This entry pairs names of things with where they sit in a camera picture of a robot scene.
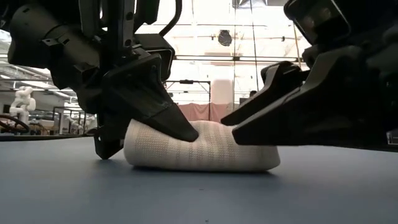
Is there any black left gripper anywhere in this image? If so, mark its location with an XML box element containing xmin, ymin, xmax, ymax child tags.
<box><xmin>74</xmin><ymin>0</ymin><xmax>200</xmax><ymax>160</ymax></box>

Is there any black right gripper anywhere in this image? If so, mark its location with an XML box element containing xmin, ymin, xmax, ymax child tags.
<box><xmin>231</xmin><ymin>18</ymin><xmax>398</xmax><ymax>152</ymax></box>

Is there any white checked towel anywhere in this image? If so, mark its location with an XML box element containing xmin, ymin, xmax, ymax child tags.
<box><xmin>123</xmin><ymin>119</ymin><xmax>281</xmax><ymax>172</ymax></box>

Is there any blue table mat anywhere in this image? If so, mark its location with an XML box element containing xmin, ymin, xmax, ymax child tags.
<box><xmin>0</xmin><ymin>136</ymin><xmax>398</xmax><ymax>224</ymax></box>

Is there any black hanging cable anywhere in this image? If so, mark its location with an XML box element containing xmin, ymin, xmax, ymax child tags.
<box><xmin>249</xmin><ymin>0</ymin><xmax>261</xmax><ymax>91</ymax></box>

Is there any orange-yellow hanging cable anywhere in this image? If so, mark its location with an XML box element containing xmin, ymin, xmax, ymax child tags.
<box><xmin>293</xmin><ymin>24</ymin><xmax>303</xmax><ymax>68</ymax></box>

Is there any black rig frame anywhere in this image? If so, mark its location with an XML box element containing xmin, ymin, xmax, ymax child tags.
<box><xmin>164</xmin><ymin>79</ymin><xmax>211</xmax><ymax>121</ymax></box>

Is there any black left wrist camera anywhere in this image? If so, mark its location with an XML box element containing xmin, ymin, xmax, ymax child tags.
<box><xmin>135</xmin><ymin>33</ymin><xmax>175</xmax><ymax>82</ymax></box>

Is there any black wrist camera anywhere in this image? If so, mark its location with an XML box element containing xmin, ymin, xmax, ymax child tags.
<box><xmin>135</xmin><ymin>33</ymin><xmax>175</xmax><ymax>82</ymax></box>
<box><xmin>283</xmin><ymin>0</ymin><xmax>352</xmax><ymax>46</ymax></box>

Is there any long ceiling light rail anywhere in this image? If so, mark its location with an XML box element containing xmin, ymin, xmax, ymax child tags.
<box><xmin>0</xmin><ymin>53</ymin><xmax>308</xmax><ymax>63</ymax></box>

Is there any black ceiling cable reel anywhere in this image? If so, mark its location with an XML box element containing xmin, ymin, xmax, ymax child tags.
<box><xmin>216</xmin><ymin>29</ymin><xmax>233</xmax><ymax>47</ymax></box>

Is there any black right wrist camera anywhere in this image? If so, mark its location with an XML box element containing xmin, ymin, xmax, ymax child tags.
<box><xmin>283</xmin><ymin>0</ymin><xmax>352</xmax><ymax>46</ymax></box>

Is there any black cell frame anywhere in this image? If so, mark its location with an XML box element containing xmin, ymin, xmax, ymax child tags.
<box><xmin>52</xmin><ymin>105</ymin><xmax>98</xmax><ymax>135</ymax></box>

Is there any black curved hose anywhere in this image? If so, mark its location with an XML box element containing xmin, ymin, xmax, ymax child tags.
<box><xmin>0</xmin><ymin>114</ymin><xmax>31</xmax><ymax>135</ymax></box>

